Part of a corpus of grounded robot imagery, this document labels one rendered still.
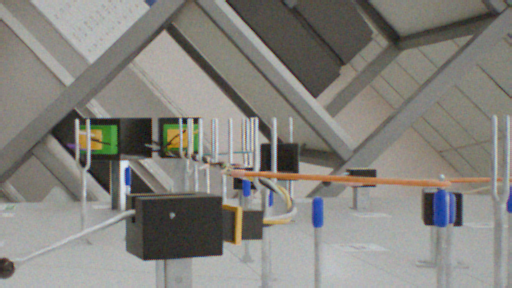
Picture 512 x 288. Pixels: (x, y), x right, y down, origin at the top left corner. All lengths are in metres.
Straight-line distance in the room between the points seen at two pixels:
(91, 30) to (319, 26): 6.74
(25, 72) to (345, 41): 6.84
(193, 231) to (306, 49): 1.11
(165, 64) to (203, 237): 7.68
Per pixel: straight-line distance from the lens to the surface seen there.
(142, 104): 8.17
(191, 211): 0.54
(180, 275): 0.56
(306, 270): 0.79
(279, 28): 1.61
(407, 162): 8.40
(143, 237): 0.54
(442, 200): 0.51
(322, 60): 1.63
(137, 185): 1.55
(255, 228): 0.57
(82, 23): 8.33
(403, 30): 2.14
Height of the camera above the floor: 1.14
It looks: 2 degrees up
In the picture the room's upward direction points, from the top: 46 degrees clockwise
